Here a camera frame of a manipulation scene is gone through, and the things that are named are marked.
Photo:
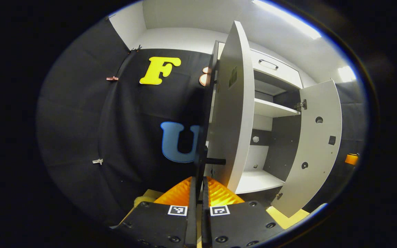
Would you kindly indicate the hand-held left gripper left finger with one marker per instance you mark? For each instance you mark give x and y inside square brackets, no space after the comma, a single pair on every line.
[192,220]

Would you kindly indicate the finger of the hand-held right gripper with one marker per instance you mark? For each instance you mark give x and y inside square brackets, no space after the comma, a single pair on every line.
[352,159]

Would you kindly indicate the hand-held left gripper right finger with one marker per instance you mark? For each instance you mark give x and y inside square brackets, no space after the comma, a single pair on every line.
[205,224]

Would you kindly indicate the headphone-sticker shoe cabinet door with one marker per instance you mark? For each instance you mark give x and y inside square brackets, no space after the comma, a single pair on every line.
[319,155]

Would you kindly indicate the beige double-door shoe cabinet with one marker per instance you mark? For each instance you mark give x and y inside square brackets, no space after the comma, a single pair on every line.
[271,110]

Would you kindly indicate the camera-sticker shoe cabinet door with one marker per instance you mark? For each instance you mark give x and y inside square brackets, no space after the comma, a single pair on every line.
[233,120]

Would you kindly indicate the small ceiling lamp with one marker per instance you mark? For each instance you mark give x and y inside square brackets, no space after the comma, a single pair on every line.
[346,73]

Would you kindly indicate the white clip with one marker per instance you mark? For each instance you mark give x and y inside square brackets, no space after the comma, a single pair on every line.
[97,161]

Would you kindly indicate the black backdrop cloth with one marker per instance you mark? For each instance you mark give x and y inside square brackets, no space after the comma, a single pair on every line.
[81,120]

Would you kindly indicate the pink clip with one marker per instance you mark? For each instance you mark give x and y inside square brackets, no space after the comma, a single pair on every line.
[112,78]

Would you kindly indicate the black clip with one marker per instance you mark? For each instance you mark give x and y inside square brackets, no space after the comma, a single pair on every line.
[134,49]

